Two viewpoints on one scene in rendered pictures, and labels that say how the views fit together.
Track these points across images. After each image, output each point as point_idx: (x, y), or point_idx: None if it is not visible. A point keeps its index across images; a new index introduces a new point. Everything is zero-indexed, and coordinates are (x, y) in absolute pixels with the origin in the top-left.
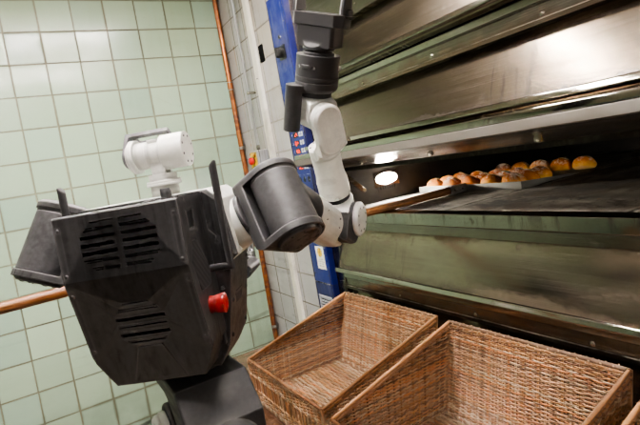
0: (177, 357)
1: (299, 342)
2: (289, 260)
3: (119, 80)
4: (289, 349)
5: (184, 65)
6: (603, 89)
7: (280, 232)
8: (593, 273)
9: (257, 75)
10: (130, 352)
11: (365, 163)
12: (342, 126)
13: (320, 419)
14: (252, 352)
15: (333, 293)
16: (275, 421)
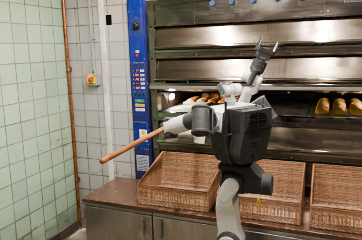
0: (258, 154)
1: (122, 181)
2: (107, 138)
3: (12, 16)
4: (121, 184)
5: (43, 12)
6: (311, 80)
7: (272, 118)
8: (294, 135)
9: (102, 31)
10: (248, 153)
11: (196, 91)
12: (260, 84)
13: (205, 196)
14: (100, 188)
15: (150, 153)
16: (164, 207)
